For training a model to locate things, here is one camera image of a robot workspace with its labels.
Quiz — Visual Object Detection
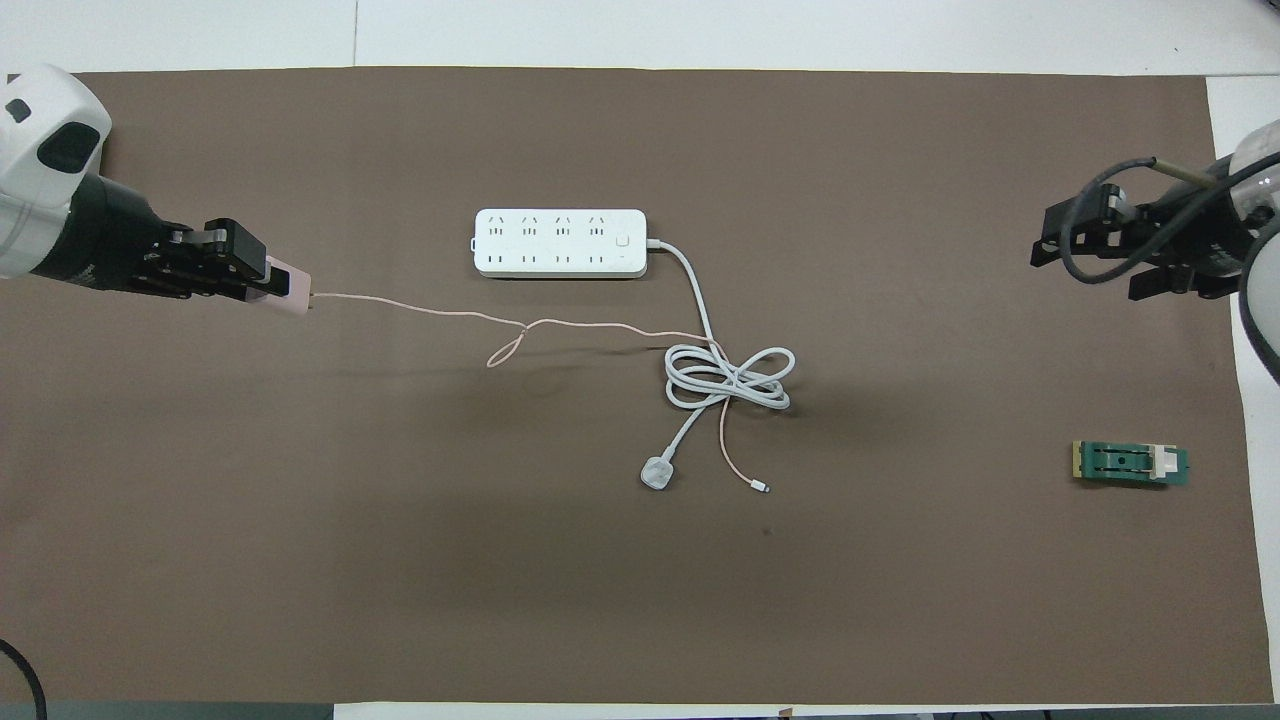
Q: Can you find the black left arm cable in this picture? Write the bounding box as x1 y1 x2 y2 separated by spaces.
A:
0 637 49 720

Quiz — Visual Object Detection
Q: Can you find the pink charger adapter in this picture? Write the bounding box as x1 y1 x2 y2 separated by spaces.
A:
262 258 314 320

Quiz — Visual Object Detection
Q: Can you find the white power strip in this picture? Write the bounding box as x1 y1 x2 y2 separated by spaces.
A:
472 208 649 280

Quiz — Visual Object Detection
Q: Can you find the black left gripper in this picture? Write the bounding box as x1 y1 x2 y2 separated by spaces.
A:
38 176 272 302

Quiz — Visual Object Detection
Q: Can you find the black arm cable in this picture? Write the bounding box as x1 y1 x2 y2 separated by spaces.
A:
1059 156 1253 287
0 637 49 720

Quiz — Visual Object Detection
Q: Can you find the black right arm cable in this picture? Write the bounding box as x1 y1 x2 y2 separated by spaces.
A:
1059 156 1253 287

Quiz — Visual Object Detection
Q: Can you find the green knife switch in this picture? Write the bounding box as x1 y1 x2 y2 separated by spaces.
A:
1072 440 1191 491

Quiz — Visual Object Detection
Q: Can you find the pink charging cable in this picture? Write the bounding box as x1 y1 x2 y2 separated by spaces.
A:
309 291 773 495

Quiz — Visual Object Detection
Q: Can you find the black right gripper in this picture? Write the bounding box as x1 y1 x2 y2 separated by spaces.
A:
1029 184 1257 302

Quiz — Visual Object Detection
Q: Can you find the brown table mat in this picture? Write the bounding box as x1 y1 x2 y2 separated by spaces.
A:
0 66 1273 706

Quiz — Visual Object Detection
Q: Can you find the white power strip cord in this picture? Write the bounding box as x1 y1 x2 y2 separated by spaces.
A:
640 238 798 493

